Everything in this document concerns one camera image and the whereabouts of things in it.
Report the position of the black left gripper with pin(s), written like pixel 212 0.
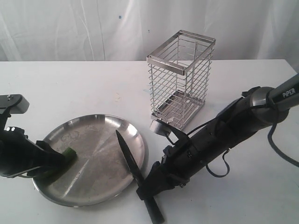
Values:
pixel 19 155

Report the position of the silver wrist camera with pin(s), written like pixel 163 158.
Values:
pixel 164 129
pixel 13 104

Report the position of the green cucumber with stem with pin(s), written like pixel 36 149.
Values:
pixel 70 157

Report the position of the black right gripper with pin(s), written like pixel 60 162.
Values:
pixel 182 161

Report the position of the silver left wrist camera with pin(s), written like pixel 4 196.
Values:
pixel 13 104

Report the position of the black kitchen knife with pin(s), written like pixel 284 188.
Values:
pixel 150 203

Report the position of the round stainless steel plate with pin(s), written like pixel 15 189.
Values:
pixel 99 172

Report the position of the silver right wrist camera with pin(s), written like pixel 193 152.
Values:
pixel 164 129

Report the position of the steel wire utensil basket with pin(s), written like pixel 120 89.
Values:
pixel 179 71

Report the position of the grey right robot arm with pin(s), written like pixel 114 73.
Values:
pixel 258 108

